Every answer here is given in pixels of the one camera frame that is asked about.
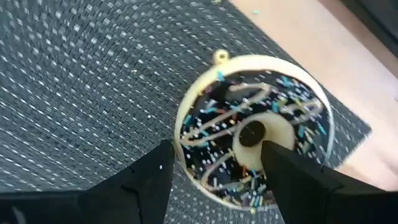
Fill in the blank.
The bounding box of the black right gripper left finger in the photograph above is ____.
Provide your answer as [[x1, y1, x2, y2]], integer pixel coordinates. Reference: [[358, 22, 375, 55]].
[[77, 139, 176, 224]]

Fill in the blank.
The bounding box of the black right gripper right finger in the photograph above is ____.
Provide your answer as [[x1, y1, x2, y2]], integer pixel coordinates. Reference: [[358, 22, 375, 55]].
[[261, 140, 346, 224]]

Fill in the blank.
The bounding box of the large chocolate sprinkled donut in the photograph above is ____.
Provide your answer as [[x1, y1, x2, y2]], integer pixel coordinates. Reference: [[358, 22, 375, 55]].
[[173, 49, 336, 214]]

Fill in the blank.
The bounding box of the dark grey woven placemat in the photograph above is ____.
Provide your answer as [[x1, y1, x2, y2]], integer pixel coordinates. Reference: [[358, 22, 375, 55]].
[[0, 0, 373, 224]]

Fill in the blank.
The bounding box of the black aluminium table frame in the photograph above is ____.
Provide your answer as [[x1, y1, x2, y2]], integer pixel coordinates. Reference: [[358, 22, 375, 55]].
[[340, 0, 398, 58]]

